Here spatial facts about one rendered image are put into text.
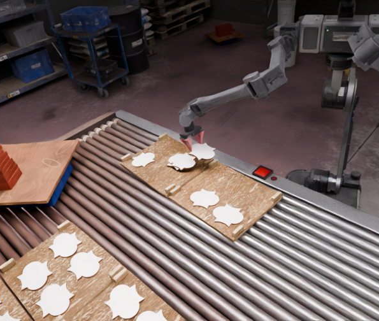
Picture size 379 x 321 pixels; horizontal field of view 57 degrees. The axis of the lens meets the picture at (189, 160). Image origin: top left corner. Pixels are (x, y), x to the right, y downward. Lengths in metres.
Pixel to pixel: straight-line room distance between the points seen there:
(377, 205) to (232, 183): 1.62
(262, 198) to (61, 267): 0.91
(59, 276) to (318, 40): 1.58
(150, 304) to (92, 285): 0.25
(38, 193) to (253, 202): 1.00
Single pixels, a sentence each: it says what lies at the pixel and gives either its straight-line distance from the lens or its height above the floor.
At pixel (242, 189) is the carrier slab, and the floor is 0.94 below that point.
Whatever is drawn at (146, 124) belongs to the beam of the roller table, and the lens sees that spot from 2.34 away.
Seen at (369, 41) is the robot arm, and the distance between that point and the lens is 1.42.
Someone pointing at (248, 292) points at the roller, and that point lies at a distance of 1.37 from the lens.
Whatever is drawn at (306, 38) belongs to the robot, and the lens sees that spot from 1.93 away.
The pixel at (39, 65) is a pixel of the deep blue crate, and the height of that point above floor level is 0.31.
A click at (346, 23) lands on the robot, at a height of 1.52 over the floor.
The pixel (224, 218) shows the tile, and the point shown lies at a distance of 1.56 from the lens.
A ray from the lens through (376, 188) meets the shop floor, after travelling 3.27.
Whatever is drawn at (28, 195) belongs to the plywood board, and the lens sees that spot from 1.83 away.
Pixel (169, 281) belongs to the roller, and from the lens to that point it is 1.42.
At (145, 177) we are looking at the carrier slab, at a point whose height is 0.94.
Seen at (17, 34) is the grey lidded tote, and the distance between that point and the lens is 5.65.
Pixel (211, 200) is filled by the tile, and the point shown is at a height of 0.94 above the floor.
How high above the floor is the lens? 2.08
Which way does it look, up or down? 37 degrees down
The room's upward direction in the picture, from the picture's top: 8 degrees counter-clockwise
